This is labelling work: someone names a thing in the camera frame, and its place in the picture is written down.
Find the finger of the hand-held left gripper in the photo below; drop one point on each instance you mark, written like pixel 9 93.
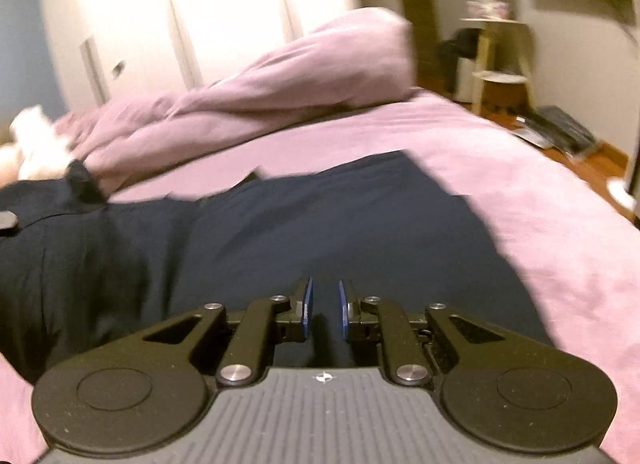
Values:
pixel 6 220

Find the white sheep plush toy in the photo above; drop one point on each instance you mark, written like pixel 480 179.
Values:
pixel 40 143

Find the bed with pink sheet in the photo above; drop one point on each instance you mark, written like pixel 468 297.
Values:
pixel 540 224

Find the cream plush toy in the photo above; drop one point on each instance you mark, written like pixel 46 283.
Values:
pixel 7 161

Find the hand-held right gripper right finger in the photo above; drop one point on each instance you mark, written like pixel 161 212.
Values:
pixel 343 309

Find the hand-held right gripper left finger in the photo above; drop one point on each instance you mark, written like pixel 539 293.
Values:
pixel 308 306

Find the black item in plastic bag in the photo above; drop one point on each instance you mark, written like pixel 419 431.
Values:
pixel 560 131

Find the white slipper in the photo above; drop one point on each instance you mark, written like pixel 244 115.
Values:
pixel 621 193

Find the dark navy zip jacket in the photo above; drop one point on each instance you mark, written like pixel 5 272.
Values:
pixel 300 224

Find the white bin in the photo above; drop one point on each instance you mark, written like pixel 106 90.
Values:
pixel 469 81

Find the dark clothes pile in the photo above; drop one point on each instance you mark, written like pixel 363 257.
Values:
pixel 457 51

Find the white wardrobe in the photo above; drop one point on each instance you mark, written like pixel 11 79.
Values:
pixel 210 8

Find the white wooden side table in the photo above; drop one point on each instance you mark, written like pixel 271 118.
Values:
pixel 487 76

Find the pink duvet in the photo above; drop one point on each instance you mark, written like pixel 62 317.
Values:
pixel 280 88

